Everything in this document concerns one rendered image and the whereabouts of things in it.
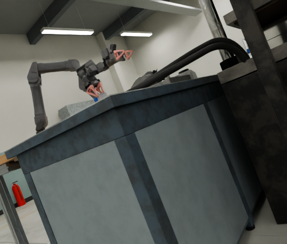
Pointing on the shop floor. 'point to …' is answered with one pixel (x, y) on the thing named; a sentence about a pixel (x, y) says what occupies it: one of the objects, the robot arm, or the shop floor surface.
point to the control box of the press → (273, 84)
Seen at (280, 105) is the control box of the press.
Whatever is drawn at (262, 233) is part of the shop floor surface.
